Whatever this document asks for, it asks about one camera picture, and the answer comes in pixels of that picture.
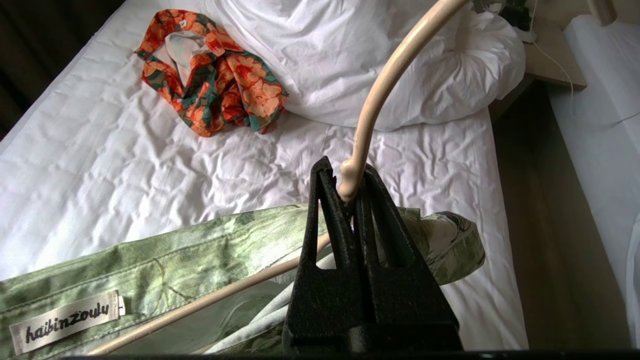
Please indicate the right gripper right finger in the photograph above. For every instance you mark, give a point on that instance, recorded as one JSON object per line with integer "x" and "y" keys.
{"x": 400, "y": 300}

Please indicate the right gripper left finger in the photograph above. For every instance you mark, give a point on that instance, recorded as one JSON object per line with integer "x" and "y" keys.
{"x": 320, "y": 295}

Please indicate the green patterned shirt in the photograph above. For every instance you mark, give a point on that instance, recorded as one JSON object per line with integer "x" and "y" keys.
{"x": 165, "y": 280}

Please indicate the cream plastic clothes hanger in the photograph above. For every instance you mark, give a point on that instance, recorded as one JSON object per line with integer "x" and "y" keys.
{"x": 380, "y": 95}

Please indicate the bed with white sheet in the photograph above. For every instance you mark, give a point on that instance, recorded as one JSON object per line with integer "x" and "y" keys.
{"x": 605, "y": 125}
{"x": 150, "y": 165}

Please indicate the orange floral shirt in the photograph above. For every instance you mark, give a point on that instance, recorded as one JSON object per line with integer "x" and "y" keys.
{"x": 215, "y": 80}

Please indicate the white pillow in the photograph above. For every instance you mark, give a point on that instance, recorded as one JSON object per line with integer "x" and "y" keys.
{"x": 350, "y": 55}

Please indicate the wooden nightstand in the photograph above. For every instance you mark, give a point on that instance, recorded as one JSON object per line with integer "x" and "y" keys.
{"x": 550, "y": 55}

